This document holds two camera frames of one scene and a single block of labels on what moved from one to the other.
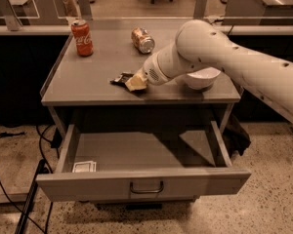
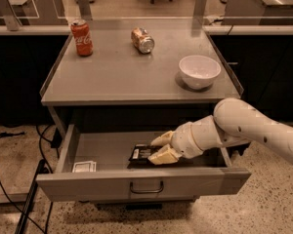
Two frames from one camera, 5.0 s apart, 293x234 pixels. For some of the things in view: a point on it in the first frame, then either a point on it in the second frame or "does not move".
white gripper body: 153,69 -> 183,139
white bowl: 202,78 does not move
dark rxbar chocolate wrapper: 122,79 -> 141,152
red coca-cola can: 83,39 does not move
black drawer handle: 147,191 does not move
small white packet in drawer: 85,167 does not move
